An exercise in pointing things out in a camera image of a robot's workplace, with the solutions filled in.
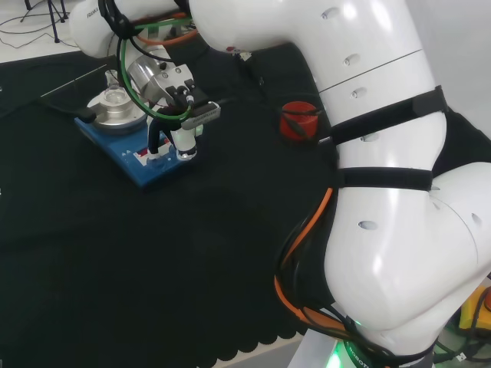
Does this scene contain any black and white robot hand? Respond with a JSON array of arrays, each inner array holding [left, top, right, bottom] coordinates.
[[147, 109, 205, 162]]

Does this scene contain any black tripod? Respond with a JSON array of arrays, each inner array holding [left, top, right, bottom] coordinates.
[[22, 0, 71, 45]]

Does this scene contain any red ribbed round cap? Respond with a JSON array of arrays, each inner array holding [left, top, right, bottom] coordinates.
[[279, 100, 320, 143]]

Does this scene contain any black heater power cable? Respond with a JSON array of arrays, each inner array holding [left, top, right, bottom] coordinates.
[[0, 95, 97, 122]]

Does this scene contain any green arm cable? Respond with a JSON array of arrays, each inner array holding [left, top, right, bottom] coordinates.
[[116, 17, 193, 123]]

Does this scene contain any black bench cloth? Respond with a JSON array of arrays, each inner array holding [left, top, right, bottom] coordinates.
[[0, 41, 491, 363]]

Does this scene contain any heater with blue base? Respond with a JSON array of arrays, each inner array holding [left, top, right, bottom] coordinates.
[[74, 90, 200, 192]]

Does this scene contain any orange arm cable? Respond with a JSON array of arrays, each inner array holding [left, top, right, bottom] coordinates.
[[273, 186, 352, 337]]

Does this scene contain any thin glass rod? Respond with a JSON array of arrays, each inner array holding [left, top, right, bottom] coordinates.
[[40, 64, 108, 98]]

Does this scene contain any yellow stop button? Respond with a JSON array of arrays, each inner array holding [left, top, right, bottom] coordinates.
[[458, 283, 491, 331]]

